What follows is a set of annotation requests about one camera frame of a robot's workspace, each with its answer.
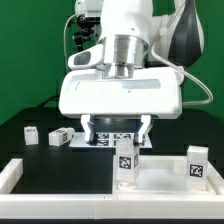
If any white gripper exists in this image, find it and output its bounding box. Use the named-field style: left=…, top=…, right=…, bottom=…
left=59, top=44, right=182, bottom=146

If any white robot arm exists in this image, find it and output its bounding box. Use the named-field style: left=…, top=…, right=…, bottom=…
left=59, top=0, right=204, bottom=145

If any white tag base sheet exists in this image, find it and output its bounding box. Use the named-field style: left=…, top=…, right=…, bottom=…
left=68, top=132, right=153, bottom=149

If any white U-shaped obstacle fence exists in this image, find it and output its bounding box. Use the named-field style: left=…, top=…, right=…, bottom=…
left=0, top=159, right=224, bottom=219

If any black base cable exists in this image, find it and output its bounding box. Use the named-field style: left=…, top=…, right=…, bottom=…
left=37, top=94, right=62, bottom=108

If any grey camera cable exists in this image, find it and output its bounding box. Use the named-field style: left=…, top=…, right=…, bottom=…
left=63, top=13, right=78, bottom=74

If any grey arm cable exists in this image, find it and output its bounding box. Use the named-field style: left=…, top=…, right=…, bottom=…
left=150, top=0, right=214, bottom=108

